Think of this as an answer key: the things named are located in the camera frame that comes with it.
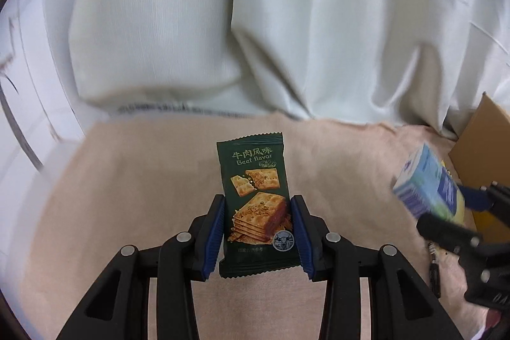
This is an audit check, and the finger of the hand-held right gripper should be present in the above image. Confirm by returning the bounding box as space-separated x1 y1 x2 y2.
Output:
416 213 485 255
457 182 510 212

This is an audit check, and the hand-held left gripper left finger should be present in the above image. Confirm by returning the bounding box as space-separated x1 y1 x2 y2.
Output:
66 194 226 340

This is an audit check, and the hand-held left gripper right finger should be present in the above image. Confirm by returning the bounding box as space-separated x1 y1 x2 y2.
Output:
290 194 465 340

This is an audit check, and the blue white milk carton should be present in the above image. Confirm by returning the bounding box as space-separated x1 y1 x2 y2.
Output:
391 143 467 223

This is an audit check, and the brown cardboard box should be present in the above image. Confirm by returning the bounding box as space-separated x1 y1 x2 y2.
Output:
448 92 510 245

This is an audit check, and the green cracker packet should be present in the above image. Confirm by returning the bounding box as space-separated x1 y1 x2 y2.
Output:
216 131 301 279

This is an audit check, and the black pen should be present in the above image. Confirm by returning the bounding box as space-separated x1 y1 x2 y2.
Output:
428 242 442 299

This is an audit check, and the beige blanket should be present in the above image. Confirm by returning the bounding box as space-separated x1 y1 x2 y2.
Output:
8 113 510 340

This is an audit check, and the white curtain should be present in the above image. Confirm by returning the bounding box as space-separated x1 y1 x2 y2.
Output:
68 0 510 141

